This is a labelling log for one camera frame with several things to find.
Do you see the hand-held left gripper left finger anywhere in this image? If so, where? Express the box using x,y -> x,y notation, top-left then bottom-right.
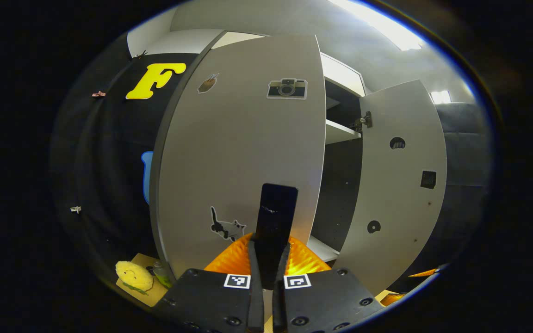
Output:
153,233 -> 265,333

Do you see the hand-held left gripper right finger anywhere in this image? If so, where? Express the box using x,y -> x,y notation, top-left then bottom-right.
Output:
273,236 -> 385,333

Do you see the beige cabinet door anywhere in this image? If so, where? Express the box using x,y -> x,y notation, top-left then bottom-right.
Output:
158,35 -> 326,278
334,80 -> 447,296

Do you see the black door handle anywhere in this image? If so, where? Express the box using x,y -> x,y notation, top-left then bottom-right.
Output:
253,183 -> 298,290

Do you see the beige double-door shoe cabinet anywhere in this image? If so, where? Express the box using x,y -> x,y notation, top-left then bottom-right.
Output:
150,30 -> 369,278

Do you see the white cabinet shelf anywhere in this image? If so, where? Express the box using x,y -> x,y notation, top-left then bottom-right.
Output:
307,236 -> 340,263
326,119 -> 362,145

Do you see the metal door hinge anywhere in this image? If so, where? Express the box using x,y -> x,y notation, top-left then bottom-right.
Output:
352,111 -> 373,132

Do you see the small clear bottle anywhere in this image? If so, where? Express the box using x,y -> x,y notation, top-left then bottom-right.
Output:
152,260 -> 173,288

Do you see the yellow plush toy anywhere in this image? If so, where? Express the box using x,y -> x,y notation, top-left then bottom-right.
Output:
115,260 -> 154,293

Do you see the black backdrop cloth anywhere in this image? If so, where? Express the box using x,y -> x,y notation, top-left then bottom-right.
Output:
51,51 -> 491,290

